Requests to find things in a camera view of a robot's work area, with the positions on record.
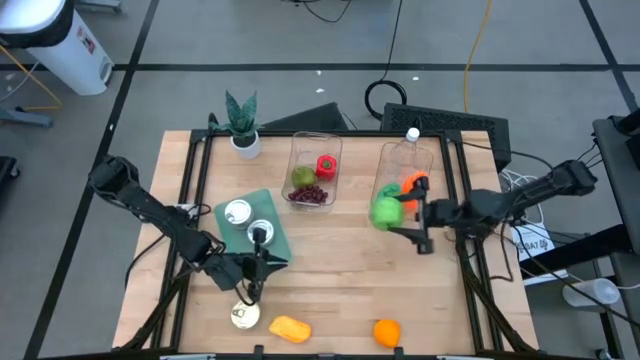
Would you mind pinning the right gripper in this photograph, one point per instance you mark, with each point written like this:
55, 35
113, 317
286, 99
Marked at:
450, 215

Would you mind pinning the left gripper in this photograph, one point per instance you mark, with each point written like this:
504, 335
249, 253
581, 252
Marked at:
227, 272

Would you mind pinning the green apple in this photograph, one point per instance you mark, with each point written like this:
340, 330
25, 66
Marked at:
386, 214

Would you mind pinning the green plastic bottle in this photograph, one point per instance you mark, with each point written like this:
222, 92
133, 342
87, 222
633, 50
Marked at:
390, 190

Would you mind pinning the orange plastic bottle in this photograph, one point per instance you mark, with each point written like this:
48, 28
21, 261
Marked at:
411, 182

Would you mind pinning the tuna can pull tab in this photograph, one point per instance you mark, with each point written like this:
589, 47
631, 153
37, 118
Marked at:
268, 227
237, 212
244, 316

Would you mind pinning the yellow mango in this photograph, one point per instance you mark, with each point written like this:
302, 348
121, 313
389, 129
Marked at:
290, 330

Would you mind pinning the purple grape bunch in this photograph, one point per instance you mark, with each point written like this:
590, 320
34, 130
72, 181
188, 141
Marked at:
307, 195

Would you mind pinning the clear bottle white cap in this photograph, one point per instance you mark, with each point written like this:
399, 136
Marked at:
413, 134

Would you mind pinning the green pear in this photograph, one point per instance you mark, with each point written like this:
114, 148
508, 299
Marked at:
303, 177

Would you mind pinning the red bell pepper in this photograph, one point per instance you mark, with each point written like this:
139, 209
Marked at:
326, 167

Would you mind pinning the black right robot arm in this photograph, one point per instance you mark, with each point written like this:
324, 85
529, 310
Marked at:
530, 192

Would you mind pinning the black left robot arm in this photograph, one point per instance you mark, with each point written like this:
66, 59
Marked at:
150, 210

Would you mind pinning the teal plastic tray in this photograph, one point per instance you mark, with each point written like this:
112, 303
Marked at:
232, 242

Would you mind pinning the clear plastic bin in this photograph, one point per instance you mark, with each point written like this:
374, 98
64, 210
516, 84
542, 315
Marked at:
305, 150
400, 160

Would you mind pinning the black table clamp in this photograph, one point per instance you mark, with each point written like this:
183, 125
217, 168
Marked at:
398, 352
258, 350

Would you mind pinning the black perforated computer case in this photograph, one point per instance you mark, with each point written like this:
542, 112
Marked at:
450, 120

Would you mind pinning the snake plant white pot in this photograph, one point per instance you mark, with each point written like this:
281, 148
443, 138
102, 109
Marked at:
246, 146

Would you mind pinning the orange fruit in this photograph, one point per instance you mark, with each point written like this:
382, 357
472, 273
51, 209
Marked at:
387, 333

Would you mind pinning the white paper sign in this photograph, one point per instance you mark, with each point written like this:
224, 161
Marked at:
542, 241

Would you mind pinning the black flat equipment box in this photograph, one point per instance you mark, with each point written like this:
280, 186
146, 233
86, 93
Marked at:
312, 120

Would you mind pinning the white oval device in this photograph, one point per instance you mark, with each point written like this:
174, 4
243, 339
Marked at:
590, 292

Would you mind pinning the black metal cart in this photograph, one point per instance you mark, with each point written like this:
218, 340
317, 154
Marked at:
615, 175

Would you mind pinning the black chair base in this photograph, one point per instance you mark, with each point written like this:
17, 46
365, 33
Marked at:
6, 172

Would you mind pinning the grey metal stand foot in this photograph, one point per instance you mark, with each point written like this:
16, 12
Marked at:
25, 118
100, 5

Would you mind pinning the white trash bin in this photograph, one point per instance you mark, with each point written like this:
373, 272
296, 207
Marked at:
65, 55

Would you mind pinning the black aluminium frame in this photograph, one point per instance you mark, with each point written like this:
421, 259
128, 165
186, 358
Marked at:
350, 134

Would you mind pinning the white flat bracket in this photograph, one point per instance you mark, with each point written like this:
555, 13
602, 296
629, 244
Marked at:
187, 357
457, 357

